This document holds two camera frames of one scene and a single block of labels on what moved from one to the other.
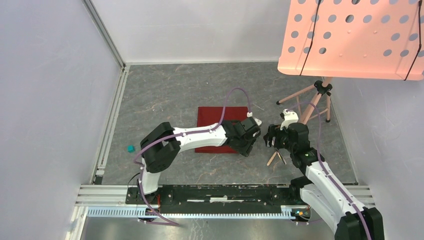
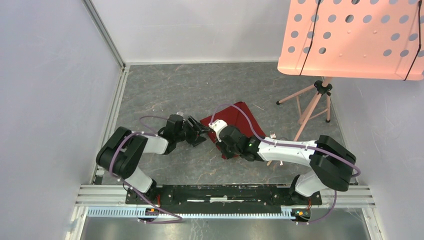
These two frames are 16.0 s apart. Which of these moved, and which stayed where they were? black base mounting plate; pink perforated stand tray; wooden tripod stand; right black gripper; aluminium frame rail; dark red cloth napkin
Moved: right black gripper; dark red cloth napkin
Stayed: black base mounting plate; wooden tripod stand; pink perforated stand tray; aluminium frame rail
